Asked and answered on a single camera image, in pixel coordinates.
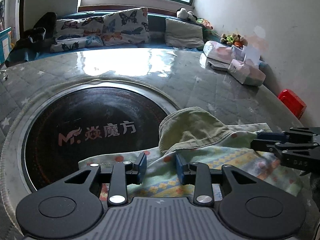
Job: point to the clear plastic storage box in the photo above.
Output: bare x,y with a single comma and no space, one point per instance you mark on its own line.
238,52

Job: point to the red box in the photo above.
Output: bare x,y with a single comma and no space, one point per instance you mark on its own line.
292,102

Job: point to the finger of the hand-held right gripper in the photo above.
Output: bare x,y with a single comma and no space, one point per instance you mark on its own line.
262,145
270,135

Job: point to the brown plush monkey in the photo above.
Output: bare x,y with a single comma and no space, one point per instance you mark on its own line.
238,38

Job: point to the open white green tissue pack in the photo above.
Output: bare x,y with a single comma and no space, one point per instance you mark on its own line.
247,75

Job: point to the black jacket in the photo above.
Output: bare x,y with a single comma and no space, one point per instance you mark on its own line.
37,37

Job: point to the pastel patterned child's jacket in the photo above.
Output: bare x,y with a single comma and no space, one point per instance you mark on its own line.
200,130

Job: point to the large butterfly print pillow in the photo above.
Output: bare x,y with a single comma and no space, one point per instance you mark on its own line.
127,25

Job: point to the round black cooktop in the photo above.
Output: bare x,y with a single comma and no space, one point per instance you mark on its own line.
100,110

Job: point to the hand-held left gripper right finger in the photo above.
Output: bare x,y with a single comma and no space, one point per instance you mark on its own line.
179,167

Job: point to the grey pillow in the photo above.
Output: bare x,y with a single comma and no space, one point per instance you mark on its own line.
185,33

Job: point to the pink green plush toy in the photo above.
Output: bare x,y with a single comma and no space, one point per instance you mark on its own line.
205,23

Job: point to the wooden bench rail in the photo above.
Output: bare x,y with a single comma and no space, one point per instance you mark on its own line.
112,8

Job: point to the blue cabinet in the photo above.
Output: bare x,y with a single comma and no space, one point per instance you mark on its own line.
5,45

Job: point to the pink white tissue pack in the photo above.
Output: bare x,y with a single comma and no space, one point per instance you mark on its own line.
220,52

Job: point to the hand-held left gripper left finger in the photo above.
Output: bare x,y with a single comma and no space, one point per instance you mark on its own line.
143,165

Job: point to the flat white box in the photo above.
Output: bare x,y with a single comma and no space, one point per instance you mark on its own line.
218,65

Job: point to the panda plush toy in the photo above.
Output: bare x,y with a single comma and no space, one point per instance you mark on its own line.
185,13

